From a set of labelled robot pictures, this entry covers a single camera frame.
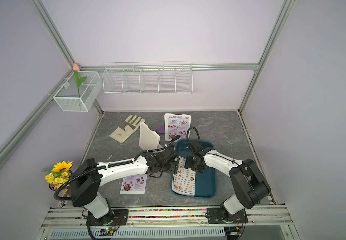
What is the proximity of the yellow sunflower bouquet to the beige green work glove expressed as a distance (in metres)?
0.39

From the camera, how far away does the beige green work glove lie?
42.1 inches

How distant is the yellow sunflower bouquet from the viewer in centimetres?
63
